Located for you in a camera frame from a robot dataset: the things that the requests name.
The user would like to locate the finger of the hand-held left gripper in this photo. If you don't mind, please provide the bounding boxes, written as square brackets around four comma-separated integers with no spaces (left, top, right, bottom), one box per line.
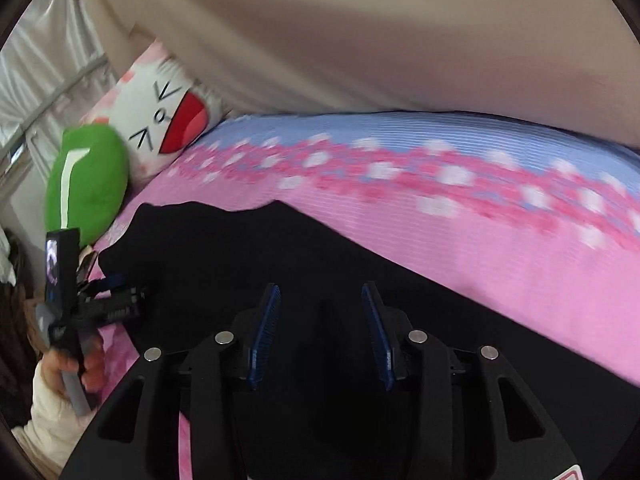
[80,287,151,330]
[81,274,127,295]

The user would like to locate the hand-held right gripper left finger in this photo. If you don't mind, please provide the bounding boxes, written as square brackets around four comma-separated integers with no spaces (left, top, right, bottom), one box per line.
[59,282,282,480]

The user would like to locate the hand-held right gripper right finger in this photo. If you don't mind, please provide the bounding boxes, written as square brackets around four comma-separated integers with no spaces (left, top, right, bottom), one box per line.
[361,282,581,480]

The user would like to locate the black pants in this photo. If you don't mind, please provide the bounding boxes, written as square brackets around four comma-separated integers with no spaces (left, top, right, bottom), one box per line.
[97,199,632,480]

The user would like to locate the person's left forearm white sleeve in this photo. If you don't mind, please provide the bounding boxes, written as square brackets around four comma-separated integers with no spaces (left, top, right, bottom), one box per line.
[11,360,97,477]

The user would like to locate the person's left hand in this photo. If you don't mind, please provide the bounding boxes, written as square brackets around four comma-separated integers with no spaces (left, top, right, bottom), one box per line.
[40,339,107,397]

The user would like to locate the green plush toy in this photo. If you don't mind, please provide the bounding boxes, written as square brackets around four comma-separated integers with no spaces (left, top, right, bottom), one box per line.
[44,126,131,247]

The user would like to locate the pink floral bed sheet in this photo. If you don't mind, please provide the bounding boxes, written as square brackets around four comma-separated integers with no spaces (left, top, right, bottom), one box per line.
[87,112,640,480]

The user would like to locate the white cat face pillow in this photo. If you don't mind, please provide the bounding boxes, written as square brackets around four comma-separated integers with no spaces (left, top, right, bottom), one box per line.
[80,40,226,191]

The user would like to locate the white translucent curtain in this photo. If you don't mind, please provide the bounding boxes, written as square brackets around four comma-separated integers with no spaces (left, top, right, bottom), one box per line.
[0,0,118,161]

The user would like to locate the beige cloth drape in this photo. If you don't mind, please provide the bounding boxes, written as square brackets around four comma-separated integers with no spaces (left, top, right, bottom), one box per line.
[75,0,640,151]

